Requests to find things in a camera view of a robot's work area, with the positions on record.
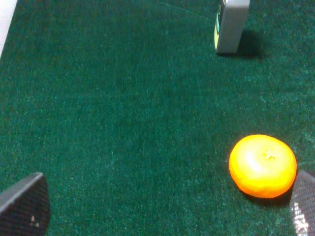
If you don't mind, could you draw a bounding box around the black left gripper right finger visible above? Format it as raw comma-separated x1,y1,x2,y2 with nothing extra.
289,170,315,236

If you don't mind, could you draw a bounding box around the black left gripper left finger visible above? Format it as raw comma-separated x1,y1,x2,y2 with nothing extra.
0,172,51,236

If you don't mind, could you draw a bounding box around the orange mandarin fruit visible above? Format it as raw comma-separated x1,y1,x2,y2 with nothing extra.
229,134,297,199

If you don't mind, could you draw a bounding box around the green felt table cover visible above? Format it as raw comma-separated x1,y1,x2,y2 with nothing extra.
0,0,315,236

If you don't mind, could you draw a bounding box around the grey bottle with black cap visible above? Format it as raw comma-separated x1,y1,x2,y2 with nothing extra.
214,0,250,55

